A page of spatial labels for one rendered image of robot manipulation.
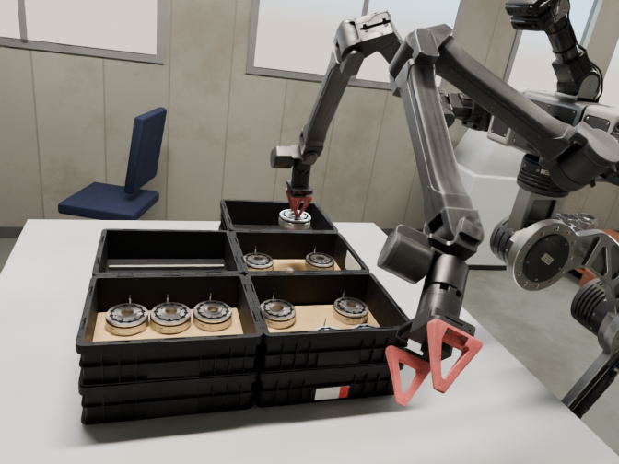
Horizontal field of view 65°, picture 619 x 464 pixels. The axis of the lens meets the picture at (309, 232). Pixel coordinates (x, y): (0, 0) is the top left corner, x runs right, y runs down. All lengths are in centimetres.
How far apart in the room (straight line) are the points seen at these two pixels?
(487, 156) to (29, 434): 324
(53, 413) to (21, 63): 256
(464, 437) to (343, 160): 282
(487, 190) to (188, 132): 219
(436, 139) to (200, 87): 278
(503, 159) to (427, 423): 272
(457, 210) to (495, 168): 307
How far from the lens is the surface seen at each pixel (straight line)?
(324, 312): 146
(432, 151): 82
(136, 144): 293
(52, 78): 351
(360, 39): 116
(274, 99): 360
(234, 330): 134
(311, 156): 143
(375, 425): 133
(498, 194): 387
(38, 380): 143
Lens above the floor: 160
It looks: 23 degrees down
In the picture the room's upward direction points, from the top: 9 degrees clockwise
